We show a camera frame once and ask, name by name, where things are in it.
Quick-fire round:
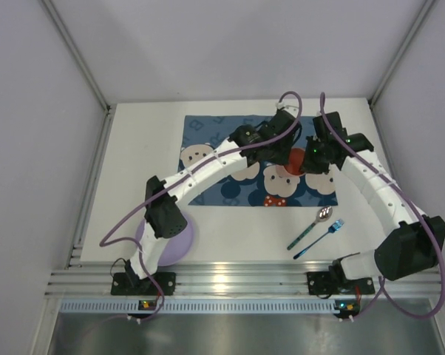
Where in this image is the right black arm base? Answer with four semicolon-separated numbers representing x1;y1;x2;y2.
306;271;376;298

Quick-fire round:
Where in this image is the orange plastic cup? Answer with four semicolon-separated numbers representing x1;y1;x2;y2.
276;147;305;177

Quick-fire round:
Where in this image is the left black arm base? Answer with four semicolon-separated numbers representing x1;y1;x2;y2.
110;260;176;296

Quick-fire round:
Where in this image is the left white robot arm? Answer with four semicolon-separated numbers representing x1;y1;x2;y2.
125;109;302;285

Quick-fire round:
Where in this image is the left aluminium frame post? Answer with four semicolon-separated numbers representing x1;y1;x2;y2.
41;0;112;114

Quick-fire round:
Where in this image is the aluminium rail frame front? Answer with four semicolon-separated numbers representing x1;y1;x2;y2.
44;260;445;300

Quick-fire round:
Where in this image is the purple plastic plate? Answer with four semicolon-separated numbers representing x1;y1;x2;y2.
135;213;194;271

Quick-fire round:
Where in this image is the blue bear print placemat cloth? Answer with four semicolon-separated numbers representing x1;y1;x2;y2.
179;115;338;207

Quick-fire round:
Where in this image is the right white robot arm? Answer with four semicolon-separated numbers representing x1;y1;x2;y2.
302;112;445;283

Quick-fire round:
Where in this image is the right aluminium frame post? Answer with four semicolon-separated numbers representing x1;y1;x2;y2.
367;0;438;109

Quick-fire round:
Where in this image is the aluminium frame post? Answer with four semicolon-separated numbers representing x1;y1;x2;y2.
41;0;112;114
367;0;438;109

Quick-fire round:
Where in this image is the silver spoon green handle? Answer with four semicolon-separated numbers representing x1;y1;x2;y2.
287;206;333;251

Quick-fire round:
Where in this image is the perforated cable duct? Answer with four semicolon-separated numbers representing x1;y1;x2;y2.
60;298;358;314

